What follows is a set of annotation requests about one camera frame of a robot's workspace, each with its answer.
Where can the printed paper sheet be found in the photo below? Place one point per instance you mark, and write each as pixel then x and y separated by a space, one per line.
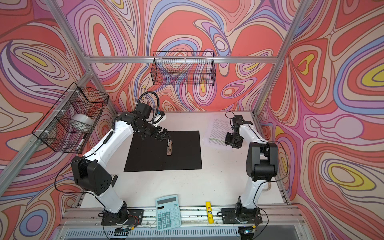
pixel 216 132

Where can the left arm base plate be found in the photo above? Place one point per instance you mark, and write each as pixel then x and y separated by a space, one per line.
pixel 130 217

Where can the clear tape roll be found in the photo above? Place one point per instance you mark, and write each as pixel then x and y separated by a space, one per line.
pixel 267 186

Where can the metal folder clip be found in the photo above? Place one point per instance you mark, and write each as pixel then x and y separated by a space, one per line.
pixel 169 148

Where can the yellow glue stick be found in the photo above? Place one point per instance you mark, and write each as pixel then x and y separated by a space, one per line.
pixel 209 212

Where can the teal calculator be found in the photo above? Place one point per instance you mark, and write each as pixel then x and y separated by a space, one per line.
pixel 168 213

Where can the back black wire basket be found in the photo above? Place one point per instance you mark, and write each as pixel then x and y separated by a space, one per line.
pixel 178 68

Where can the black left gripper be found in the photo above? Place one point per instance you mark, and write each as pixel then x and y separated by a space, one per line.
pixel 163 134

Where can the left black wire basket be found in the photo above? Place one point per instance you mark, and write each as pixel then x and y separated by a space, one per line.
pixel 62 134

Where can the black wire basket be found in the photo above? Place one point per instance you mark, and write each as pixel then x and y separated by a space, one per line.
pixel 178 68
pixel 62 134

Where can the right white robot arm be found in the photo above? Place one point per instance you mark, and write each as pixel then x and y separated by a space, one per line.
pixel 261 162

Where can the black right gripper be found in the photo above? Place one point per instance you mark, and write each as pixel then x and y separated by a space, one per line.
pixel 228 141

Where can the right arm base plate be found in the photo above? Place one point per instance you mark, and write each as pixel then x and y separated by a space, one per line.
pixel 242 216

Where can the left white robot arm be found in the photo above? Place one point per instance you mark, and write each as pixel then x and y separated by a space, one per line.
pixel 90 170

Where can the black marker in basket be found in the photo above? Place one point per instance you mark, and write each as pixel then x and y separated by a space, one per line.
pixel 81 144

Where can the black file folder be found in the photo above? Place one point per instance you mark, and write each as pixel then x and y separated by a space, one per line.
pixel 151 155

